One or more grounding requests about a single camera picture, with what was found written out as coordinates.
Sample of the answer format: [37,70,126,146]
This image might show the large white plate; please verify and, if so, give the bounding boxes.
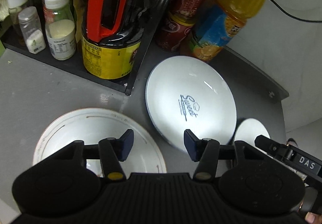
[33,108,166,177]

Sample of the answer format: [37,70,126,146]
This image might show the white deep plate blue logo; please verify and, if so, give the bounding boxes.
[145,56,237,152]

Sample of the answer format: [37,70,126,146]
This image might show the small white plate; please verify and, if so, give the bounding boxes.
[234,118,270,146]

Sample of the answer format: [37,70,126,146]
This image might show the right hand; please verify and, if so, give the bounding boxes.
[298,201,321,224]

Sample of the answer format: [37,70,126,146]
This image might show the black metal rack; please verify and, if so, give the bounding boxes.
[1,26,161,96]

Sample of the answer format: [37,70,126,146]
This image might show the lower red can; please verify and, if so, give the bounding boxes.
[157,13,196,52]

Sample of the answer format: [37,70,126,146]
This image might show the white cap seasoning bottle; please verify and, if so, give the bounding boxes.
[44,0,76,60]

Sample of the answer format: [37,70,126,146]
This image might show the large soy sauce jug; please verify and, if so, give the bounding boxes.
[82,0,154,80]

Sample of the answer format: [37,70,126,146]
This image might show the small clear spice jar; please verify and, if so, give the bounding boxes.
[18,6,46,54]

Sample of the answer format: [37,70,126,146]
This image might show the orange juice bottle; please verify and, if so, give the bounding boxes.
[180,0,265,62]

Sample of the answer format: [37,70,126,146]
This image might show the crumpled white cloth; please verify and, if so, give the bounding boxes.
[0,0,9,22]

